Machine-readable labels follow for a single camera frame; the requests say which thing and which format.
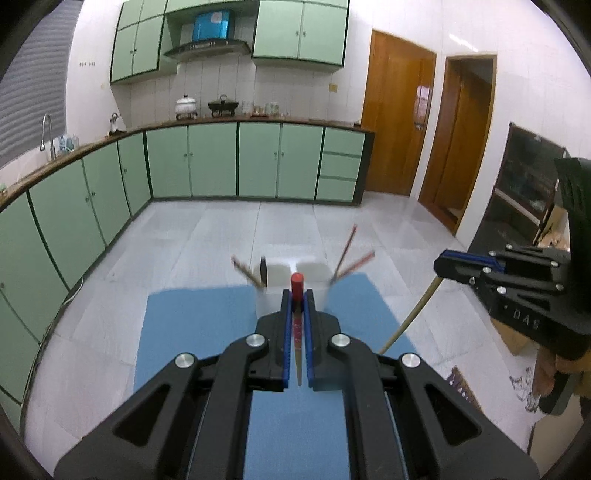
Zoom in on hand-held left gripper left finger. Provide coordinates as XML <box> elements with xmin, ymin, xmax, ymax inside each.
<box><xmin>55</xmin><ymin>288</ymin><xmax>296</xmax><ymax>480</ymax></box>

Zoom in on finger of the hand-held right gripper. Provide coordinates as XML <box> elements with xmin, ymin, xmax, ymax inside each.
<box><xmin>434</xmin><ymin>249</ymin><xmax>571</xmax><ymax>283</ymax></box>
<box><xmin>473</xmin><ymin>268</ymin><xmax>567</xmax><ymax>296</ymax></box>

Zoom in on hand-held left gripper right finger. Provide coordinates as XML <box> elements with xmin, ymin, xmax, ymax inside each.
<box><xmin>302</xmin><ymin>288</ymin><xmax>540</xmax><ymax>480</ymax></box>

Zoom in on red handled pale chopstick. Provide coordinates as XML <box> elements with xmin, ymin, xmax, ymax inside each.
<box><xmin>290</xmin><ymin>272</ymin><xmax>306</xmax><ymax>387</ymax></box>

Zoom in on white utensil holder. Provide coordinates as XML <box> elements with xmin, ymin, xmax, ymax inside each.
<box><xmin>255</xmin><ymin>260</ymin><xmax>334</xmax><ymax>320</ymax></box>

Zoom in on plain wooden chopstick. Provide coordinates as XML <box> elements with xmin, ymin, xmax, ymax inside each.
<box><xmin>378</xmin><ymin>276</ymin><xmax>439</xmax><ymax>356</ymax></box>

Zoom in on wooden chopstick orange pattern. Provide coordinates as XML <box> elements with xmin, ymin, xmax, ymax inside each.
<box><xmin>232</xmin><ymin>257</ymin><xmax>265</xmax><ymax>291</ymax></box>

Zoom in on red orange patterned chopstick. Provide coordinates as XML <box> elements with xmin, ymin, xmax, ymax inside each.
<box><xmin>331</xmin><ymin>224</ymin><xmax>359</xmax><ymax>283</ymax></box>

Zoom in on person's right hand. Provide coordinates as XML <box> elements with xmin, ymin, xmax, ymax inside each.
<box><xmin>533</xmin><ymin>344</ymin><xmax>576</xmax><ymax>402</ymax></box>

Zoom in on cardboard box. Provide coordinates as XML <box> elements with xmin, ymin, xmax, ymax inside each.
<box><xmin>496</xmin><ymin>205</ymin><xmax>573</xmax><ymax>357</ymax></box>

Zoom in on blue tablecloth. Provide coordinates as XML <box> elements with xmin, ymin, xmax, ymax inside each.
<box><xmin>134</xmin><ymin>272</ymin><xmax>419</xmax><ymax>480</ymax></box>

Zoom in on dark glass cabinet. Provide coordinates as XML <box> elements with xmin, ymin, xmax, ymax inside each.
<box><xmin>471</xmin><ymin>122</ymin><xmax>571</xmax><ymax>256</ymax></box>

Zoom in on patterned floor mat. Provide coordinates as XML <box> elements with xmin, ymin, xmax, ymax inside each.
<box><xmin>445</xmin><ymin>364</ymin><xmax>484</xmax><ymax>412</ymax></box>

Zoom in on closed wooden door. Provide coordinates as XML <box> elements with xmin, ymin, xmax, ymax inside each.
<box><xmin>360</xmin><ymin>30</ymin><xmax>437</xmax><ymax>197</ymax></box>

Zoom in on green lower kitchen cabinets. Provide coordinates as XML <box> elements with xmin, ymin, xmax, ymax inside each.
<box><xmin>0</xmin><ymin>119</ymin><xmax>376</xmax><ymax>418</ymax></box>

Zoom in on black wok with lid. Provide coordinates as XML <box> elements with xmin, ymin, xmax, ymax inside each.
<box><xmin>207</xmin><ymin>94</ymin><xmax>241</xmax><ymax>116</ymax></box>

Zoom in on white cooking pot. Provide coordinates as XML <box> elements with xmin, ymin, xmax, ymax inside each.
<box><xmin>174</xmin><ymin>94</ymin><xmax>199</xmax><ymax>119</ymax></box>

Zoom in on green upper cabinet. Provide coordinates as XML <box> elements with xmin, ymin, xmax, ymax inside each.
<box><xmin>110</xmin><ymin>0</ymin><xmax>179</xmax><ymax>86</ymax></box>
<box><xmin>252</xmin><ymin>0</ymin><xmax>350</xmax><ymax>73</ymax></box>

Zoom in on black range hood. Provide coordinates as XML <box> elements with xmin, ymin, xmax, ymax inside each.
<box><xmin>163</xmin><ymin>9</ymin><xmax>253</xmax><ymax>61</ymax></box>

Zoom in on metal sink faucet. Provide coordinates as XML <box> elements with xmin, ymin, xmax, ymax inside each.
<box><xmin>40</xmin><ymin>113</ymin><xmax>57</xmax><ymax>162</ymax></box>

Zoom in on blue box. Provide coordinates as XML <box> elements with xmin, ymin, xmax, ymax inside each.
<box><xmin>191</xmin><ymin>10</ymin><xmax>232</xmax><ymax>42</ymax></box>

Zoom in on grey window blind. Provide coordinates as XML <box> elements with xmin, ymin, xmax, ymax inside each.
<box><xmin>0</xmin><ymin>0</ymin><xmax>85</xmax><ymax>168</ymax></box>

